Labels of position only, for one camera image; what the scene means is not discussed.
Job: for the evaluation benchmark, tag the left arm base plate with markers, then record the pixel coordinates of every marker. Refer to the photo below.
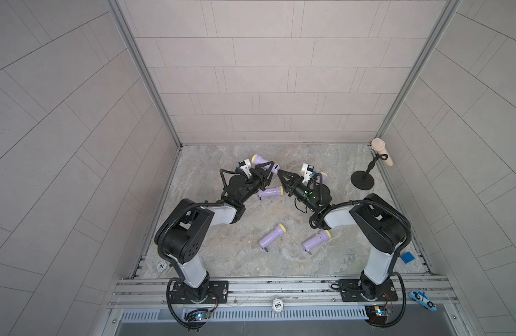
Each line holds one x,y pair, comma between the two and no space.
214,292

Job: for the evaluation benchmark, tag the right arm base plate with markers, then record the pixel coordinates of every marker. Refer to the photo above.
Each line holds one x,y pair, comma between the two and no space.
356,290

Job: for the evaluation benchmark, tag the blue tag on rail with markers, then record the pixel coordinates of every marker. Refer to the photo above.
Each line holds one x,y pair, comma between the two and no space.
421,298

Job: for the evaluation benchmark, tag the purple flashlight horizontal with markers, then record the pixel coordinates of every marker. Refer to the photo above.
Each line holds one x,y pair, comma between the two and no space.
271,192

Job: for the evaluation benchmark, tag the left green circuit board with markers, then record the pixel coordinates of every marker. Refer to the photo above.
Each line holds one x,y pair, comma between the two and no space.
198,315

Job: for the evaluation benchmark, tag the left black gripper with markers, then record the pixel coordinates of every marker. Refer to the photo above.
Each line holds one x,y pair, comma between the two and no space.
260,178

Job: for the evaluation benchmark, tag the purple flashlight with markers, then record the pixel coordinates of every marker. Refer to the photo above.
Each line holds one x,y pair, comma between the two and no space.
278,231
266,164
321,177
319,238

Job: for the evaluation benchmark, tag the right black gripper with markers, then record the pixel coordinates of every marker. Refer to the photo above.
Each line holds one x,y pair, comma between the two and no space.
295,185

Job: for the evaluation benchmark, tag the white round floor sticker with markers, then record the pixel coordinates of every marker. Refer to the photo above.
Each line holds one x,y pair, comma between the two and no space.
161,266

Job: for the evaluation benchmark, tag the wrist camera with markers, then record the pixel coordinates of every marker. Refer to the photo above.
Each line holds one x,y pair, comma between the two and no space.
307,171
245,166

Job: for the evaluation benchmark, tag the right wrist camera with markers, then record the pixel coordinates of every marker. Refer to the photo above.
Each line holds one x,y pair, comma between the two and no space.
307,171

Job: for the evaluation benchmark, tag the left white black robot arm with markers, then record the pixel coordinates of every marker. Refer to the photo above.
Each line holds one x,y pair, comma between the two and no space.
183,232

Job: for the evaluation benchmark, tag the right circuit board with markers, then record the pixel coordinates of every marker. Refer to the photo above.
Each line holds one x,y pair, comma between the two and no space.
379,315

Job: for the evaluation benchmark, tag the blue tape piece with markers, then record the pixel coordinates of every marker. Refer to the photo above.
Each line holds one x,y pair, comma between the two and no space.
407,257

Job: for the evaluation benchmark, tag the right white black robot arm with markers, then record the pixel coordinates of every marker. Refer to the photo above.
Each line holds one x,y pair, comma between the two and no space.
386,229

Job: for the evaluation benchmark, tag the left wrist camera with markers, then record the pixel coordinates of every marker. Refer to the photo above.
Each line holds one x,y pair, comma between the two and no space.
245,166

